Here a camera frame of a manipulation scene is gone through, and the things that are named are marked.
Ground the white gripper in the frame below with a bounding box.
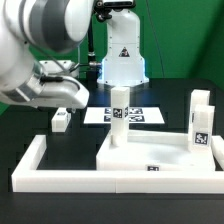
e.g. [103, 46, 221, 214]
[21, 76, 89, 114]

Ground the white desk top tray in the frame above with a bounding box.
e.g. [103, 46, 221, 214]
[96, 130, 215, 172]

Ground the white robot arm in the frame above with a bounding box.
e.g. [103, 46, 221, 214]
[0, 0, 149, 109]

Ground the marker tag plate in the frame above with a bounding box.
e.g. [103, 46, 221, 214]
[84, 107, 164, 124]

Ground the white U-shaped fence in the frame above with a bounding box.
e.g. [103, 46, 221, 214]
[11, 135, 224, 194]

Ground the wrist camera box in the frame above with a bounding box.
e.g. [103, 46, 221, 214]
[40, 60, 79, 78]

